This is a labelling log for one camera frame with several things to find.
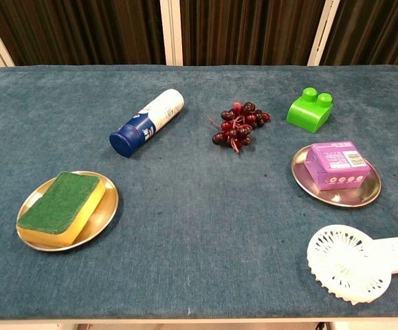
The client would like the purple box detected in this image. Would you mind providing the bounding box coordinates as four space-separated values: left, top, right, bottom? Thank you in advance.
304 140 373 192

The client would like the green and yellow sponge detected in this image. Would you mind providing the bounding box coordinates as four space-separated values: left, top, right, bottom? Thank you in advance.
16 171 106 248

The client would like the silver metal plate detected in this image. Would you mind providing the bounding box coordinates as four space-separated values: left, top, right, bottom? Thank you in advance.
15 170 120 252
291 144 382 208

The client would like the blue table cloth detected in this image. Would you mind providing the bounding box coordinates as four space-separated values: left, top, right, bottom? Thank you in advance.
0 65 398 322

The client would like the red grape bunch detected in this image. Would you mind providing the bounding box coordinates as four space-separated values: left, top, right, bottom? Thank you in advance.
204 100 271 154

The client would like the blue and white spray bottle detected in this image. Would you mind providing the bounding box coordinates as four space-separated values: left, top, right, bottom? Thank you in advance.
109 88 185 158

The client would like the green toy brick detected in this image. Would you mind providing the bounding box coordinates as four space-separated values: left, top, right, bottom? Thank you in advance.
286 87 333 134

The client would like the dark pleated curtain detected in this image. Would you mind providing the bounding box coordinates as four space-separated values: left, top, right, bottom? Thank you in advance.
0 0 398 73

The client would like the white handheld fan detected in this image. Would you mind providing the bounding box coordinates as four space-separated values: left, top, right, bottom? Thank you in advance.
306 224 398 306

